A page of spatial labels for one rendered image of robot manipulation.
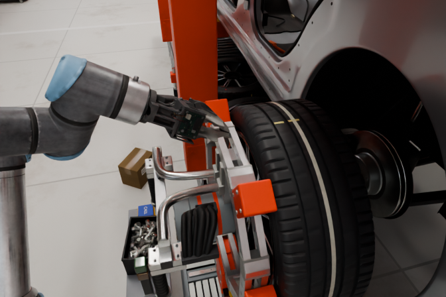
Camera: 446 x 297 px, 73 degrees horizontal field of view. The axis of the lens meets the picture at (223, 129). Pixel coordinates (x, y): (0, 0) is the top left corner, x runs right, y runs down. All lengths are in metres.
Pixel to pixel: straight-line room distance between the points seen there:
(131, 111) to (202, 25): 0.63
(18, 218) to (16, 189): 0.10
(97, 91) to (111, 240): 1.57
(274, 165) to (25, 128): 0.51
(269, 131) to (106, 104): 0.40
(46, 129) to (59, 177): 1.97
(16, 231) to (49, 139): 0.64
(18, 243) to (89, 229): 0.96
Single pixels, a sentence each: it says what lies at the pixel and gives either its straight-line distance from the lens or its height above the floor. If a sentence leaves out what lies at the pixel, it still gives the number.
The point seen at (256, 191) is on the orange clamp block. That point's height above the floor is 1.15.
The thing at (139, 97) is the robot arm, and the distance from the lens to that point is 0.59.
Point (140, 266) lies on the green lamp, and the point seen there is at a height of 0.66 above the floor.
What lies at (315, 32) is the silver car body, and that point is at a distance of 1.30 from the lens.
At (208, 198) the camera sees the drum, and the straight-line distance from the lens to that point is 0.95.
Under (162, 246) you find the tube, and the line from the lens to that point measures 0.77.
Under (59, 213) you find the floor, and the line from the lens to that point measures 2.35.
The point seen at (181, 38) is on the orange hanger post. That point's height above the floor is 1.25.
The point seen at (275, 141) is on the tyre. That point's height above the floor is 1.17.
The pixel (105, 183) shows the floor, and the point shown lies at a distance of 2.41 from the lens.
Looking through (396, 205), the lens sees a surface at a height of 0.86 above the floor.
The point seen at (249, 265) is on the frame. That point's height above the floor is 0.97.
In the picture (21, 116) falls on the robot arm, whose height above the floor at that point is 1.34.
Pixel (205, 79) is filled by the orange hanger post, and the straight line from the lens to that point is 1.24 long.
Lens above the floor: 1.65
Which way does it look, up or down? 37 degrees down
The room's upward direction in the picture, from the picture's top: straight up
